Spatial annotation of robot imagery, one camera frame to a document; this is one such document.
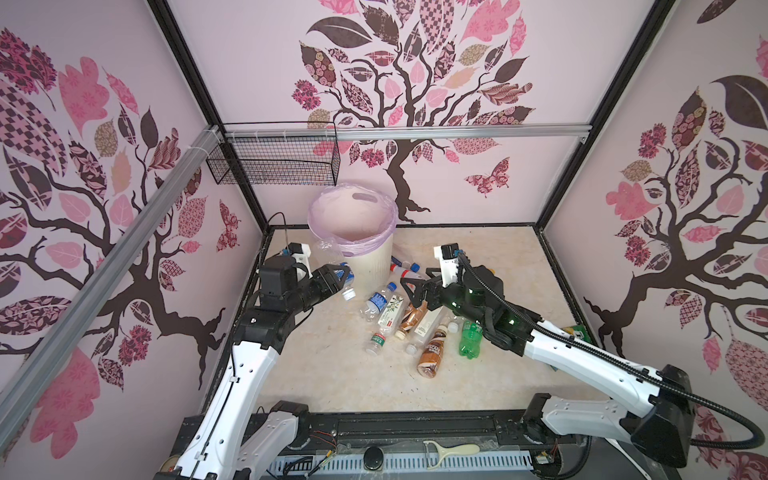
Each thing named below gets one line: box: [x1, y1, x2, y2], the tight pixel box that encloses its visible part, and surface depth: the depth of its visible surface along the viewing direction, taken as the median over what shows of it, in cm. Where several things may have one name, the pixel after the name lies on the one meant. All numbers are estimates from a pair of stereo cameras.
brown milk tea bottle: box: [417, 325, 448, 379], surface depth 83 cm
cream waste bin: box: [339, 234, 393, 301], surface depth 89 cm
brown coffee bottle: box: [395, 300, 428, 340], surface depth 91 cm
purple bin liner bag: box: [307, 182, 399, 257], surface depth 94 cm
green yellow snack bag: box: [563, 324, 593, 343], surface depth 92 cm
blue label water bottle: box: [359, 282, 398, 322], surface depth 94 cm
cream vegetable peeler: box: [423, 441, 481, 470], surface depth 72 cm
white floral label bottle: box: [365, 294, 405, 357], surface depth 89 cm
